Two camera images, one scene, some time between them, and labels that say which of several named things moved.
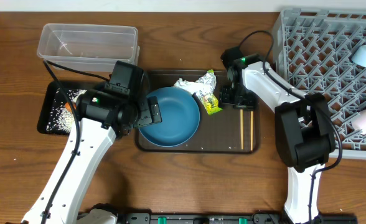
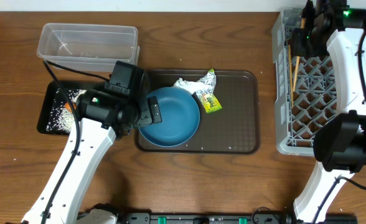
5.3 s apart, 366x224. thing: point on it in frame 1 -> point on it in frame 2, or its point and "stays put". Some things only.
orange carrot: [67, 106] stays put
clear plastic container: [88, 47] stays put
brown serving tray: [228, 130] stays put
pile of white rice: [61, 119] stays put
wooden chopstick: [242, 135] -> [302, 25]
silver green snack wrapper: [209, 99] stays put
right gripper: [226, 95] -> [297, 48]
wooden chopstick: [251, 130] -> [290, 74]
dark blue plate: [180, 114] stays put
